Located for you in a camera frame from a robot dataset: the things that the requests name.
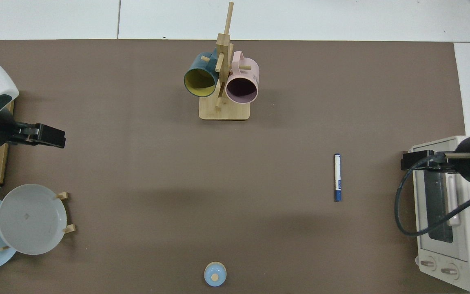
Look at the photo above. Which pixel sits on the white marker blue cap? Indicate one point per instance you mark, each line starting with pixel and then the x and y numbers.
pixel 338 171

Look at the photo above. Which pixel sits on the grey plate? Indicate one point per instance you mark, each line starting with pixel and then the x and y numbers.
pixel 31 220

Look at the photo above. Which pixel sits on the wooden plate rack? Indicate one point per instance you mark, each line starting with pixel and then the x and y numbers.
pixel 70 228

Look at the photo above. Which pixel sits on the pink cup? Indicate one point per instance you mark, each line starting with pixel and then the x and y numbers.
pixel 241 90

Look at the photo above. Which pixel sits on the brown table cloth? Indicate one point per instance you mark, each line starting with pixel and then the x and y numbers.
pixel 145 171

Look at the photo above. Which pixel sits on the wooden cup stand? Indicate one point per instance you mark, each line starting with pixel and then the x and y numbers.
pixel 223 111

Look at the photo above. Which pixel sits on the pale toaster oven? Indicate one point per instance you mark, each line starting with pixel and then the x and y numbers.
pixel 469 245

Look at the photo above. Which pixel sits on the teal cup yellow inside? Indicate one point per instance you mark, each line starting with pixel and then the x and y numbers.
pixel 197 83

